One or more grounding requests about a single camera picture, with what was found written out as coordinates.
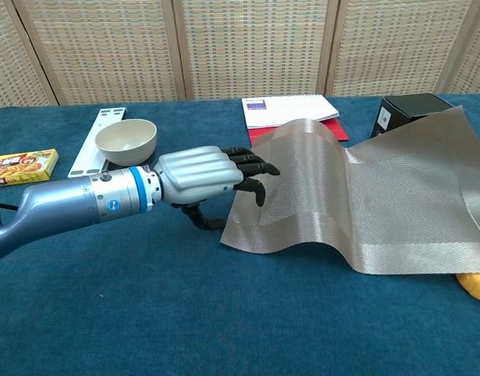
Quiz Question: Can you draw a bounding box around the blue carpet table cover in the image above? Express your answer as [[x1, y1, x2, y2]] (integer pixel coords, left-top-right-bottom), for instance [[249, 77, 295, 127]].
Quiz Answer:
[[0, 92, 480, 376]]

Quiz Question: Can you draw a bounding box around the woven folding screen panel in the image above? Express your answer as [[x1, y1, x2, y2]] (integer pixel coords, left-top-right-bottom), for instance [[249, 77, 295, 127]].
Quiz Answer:
[[326, 0, 475, 98], [14, 0, 186, 107], [445, 0, 480, 96], [0, 0, 55, 113], [171, 0, 339, 101]]

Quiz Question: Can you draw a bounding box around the yellow tape measure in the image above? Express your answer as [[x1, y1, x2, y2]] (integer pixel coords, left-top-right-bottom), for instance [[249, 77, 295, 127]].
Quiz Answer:
[[454, 272, 480, 305]]

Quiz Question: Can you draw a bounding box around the white desk calendar red base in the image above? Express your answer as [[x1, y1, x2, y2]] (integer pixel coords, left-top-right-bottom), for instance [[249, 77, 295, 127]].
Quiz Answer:
[[241, 94, 350, 145]]

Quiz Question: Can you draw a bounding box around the beige bowl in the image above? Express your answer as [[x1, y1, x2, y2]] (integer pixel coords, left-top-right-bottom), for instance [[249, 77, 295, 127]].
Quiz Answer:
[[94, 118, 158, 167]]

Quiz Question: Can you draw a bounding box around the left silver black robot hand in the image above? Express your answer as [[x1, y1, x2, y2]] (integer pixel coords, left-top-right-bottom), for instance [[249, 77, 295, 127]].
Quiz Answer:
[[153, 145, 282, 230]]

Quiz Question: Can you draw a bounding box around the black open cardboard box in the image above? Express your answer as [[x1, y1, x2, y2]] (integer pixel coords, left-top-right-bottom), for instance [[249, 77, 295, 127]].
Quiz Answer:
[[370, 92, 457, 139]]

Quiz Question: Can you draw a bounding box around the grey-brown woven placemat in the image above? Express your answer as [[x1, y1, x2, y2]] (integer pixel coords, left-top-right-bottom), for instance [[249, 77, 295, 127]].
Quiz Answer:
[[218, 106, 480, 275]]

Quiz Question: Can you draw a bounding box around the white folding stand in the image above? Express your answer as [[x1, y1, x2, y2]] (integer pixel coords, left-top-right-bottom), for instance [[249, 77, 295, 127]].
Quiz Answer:
[[67, 107, 128, 179]]

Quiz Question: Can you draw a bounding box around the yellow curry roux box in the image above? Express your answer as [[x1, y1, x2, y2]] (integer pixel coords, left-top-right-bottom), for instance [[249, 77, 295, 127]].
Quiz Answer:
[[0, 148, 60, 189]]

